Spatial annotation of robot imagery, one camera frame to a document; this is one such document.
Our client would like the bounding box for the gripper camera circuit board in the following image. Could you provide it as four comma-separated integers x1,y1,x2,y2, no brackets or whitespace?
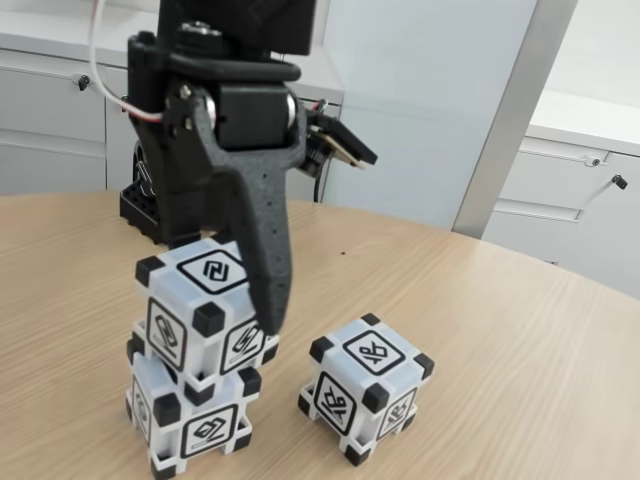
299,112,379,180

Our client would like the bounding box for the grey metal column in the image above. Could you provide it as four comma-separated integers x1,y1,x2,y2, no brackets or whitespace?
451,0,581,241

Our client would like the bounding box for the white cube layered diamond symbol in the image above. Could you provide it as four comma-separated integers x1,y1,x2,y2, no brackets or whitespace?
124,338,264,476

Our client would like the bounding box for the white cube crossed loop symbol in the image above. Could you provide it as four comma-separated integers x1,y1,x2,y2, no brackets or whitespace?
297,312,435,469

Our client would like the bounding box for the black camera cable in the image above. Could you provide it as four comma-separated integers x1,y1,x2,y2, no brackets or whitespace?
312,169,330,204

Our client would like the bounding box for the white drawer cabinet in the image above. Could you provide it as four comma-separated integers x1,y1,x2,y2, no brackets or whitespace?
492,88,640,297

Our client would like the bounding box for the white cube zigzag symbol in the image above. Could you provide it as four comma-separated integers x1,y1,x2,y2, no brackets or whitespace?
130,237,282,407

